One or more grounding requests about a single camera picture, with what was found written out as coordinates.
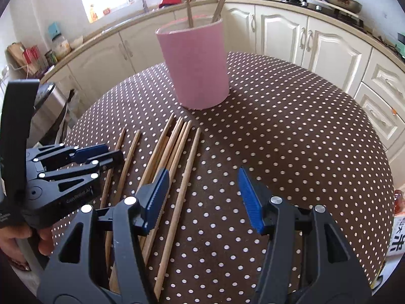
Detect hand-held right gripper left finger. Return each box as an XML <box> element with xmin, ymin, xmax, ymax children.
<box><xmin>36</xmin><ymin>168</ymin><xmax>170</xmax><ymax>304</ymax></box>

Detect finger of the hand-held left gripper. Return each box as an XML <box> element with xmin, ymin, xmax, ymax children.
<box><xmin>39</xmin><ymin>150</ymin><xmax>125</xmax><ymax>194</ymax></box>
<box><xmin>30</xmin><ymin>143</ymin><xmax>109</xmax><ymax>167</ymax></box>

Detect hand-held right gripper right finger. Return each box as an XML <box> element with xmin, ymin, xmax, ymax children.
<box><xmin>237</xmin><ymin>167</ymin><xmax>372</xmax><ymax>304</ymax></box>

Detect pink cylindrical cup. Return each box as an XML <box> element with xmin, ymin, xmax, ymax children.
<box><xmin>155</xmin><ymin>17</ymin><xmax>230</xmax><ymax>111</ymax></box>

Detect person's left hand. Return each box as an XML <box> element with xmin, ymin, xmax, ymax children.
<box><xmin>0</xmin><ymin>226</ymin><xmax>55</xmax><ymax>271</ymax></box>

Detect stainless steel rice cooker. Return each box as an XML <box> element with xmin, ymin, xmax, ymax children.
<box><xmin>32</xmin><ymin>82</ymin><xmax>68</xmax><ymax>144</ymax></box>

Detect red packet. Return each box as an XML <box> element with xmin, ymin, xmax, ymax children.
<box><xmin>24</xmin><ymin>46</ymin><xmax>40</xmax><ymax>65</ymax></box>

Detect brown polka dot tablecloth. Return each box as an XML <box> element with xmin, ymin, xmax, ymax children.
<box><xmin>51</xmin><ymin>51</ymin><xmax>396</xmax><ymax>304</ymax></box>

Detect glass jar with label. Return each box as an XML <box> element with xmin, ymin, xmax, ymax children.
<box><xmin>52</xmin><ymin>36</ymin><xmax>72</xmax><ymax>59</ymax></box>

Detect teal box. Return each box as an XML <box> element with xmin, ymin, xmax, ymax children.
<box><xmin>47</xmin><ymin>22</ymin><xmax>62</xmax><ymax>40</ymax></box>

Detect orange plastic bottle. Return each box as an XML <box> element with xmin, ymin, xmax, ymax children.
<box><xmin>394</xmin><ymin>190</ymin><xmax>405</xmax><ymax>216</ymax></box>

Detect white printed bag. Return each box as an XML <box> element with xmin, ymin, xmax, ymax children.
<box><xmin>388</xmin><ymin>217</ymin><xmax>405</xmax><ymax>262</ymax></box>

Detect cream kitchen base cabinets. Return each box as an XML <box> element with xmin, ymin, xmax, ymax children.
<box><xmin>41</xmin><ymin>2</ymin><xmax>405</xmax><ymax>165</ymax></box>

